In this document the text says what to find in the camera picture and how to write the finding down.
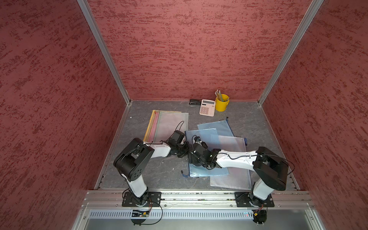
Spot aluminium front rail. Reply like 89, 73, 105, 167
82, 190, 315, 210

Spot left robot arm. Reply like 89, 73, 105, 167
113, 137, 189, 206

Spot yellow mesh document bag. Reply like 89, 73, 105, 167
143, 110, 178, 142

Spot clear white mesh document bag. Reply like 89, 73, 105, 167
210, 136, 252, 190

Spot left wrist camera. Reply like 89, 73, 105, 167
167, 130, 185, 146

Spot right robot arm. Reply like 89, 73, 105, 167
188, 142, 289, 207

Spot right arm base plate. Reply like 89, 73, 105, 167
234, 192, 275, 209

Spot right black connector box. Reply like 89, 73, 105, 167
253, 205, 268, 225

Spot left circuit board with cables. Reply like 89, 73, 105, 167
130, 198, 163, 226

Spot green mesh document bag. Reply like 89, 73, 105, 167
152, 111, 189, 143

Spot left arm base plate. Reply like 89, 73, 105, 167
122, 191, 162, 208

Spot pink calculator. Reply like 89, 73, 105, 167
199, 99, 216, 117

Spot pencils in mug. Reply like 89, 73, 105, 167
215, 90, 224, 102

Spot black stapler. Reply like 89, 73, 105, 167
189, 99, 201, 106

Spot perforated metal strip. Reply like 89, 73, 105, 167
88, 209, 254, 220

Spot blue mesh document bag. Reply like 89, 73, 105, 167
182, 127, 229, 178
197, 117, 235, 137

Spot pink mesh document bag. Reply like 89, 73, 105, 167
148, 110, 160, 142

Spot yellow mug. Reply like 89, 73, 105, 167
215, 94, 230, 112

